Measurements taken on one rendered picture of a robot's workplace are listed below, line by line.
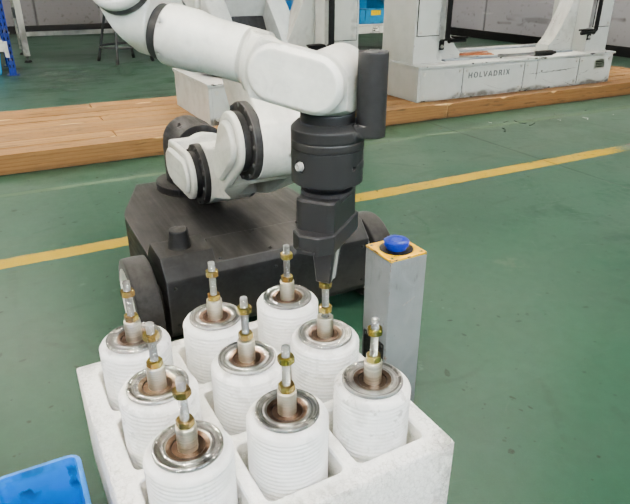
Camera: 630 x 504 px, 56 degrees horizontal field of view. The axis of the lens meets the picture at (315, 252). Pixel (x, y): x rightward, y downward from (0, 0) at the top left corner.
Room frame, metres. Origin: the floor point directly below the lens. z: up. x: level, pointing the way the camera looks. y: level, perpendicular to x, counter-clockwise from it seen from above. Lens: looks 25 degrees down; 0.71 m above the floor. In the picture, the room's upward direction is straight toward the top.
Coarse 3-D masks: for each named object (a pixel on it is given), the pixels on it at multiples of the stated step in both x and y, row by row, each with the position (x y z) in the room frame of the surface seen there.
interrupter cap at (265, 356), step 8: (232, 344) 0.67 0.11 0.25; (256, 344) 0.67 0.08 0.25; (264, 344) 0.67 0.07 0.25; (224, 352) 0.65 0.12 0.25; (232, 352) 0.65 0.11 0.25; (256, 352) 0.66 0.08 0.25; (264, 352) 0.65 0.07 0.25; (272, 352) 0.65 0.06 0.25; (224, 360) 0.63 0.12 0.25; (232, 360) 0.64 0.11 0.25; (256, 360) 0.64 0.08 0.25; (264, 360) 0.63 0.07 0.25; (272, 360) 0.63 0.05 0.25; (224, 368) 0.62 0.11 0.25; (232, 368) 0.62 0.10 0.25; (240, 368) 0.62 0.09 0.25; (248, 368) 0.62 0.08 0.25; (256, 368) 0.62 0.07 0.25; (264, 368) 0.62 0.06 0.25
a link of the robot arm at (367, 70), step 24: (336, 48) 0.71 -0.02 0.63; (360, 72) 0.68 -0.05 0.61; (384, 72) 0.67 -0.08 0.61; (360, 96) 0.67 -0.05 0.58; (384, 96) 0.67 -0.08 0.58; (312, 120) 0.67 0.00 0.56; (336, 120) 0.67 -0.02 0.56; (360, 120) 0.67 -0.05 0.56; (384, 120) 0.68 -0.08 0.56; (312, 144) 0.66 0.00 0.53; (336, 144) 0.66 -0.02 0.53; (360, 144) 0.68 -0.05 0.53
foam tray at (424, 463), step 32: (256, 320) 0.86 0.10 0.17; (96, 384) 0.68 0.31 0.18; (96, 416) 0.61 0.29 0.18; (416, 416) 0.61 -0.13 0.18; (96, 448) 0.63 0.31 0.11; (416, 448) 0.55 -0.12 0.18; (448, 448) 0.56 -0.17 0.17; (128, 480) 0.50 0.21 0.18; (352, 480) 0.50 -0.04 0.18; (384, 480) 0.52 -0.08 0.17; (416, 480) 0.54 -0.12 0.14; (448, 480) 0.57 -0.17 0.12
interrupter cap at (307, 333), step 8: (312, 320) 0.73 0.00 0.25; (336, 320) 0.73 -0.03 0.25; (304, 328) 0.71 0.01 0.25; (312, 328) 0.71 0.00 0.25; (336, 328) 0.71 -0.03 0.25; (344, 328) 0.71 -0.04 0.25; (304, 336) 0.69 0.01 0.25; (312, 336) 0.69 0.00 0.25; (336, 336) 0.69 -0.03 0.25; (344, 336) 0.69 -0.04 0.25; (312, 344) 0.67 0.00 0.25; (320, 344) 0.67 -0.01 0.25; (328, 344) 0.67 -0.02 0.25; (336, 344) 0.67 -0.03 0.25; (344, 344) 0.67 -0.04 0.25
